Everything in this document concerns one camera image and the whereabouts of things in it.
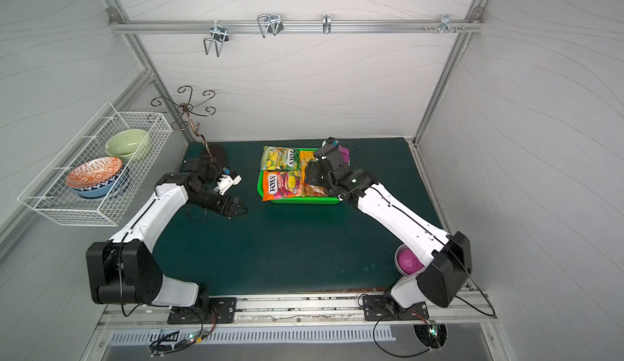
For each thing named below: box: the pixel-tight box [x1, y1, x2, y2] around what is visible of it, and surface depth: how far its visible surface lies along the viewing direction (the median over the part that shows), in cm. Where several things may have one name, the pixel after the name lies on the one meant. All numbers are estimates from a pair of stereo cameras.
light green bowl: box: [104, 128, 151, 162], surface depth 73 cm
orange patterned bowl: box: [65, 156, 123, 188], surface depth 64 cm
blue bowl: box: [71, 164, 128, 199], surface depth 59 cm
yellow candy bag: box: [299, 150, 316, 183], surface depth 98 cm
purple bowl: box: [394, 243, 426, 277], surface depth 78 cm
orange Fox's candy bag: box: [262, 169, 305, 202], surface depth 92 cm
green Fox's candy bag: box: [260, 145, 301, 172], surface depth 100 cm
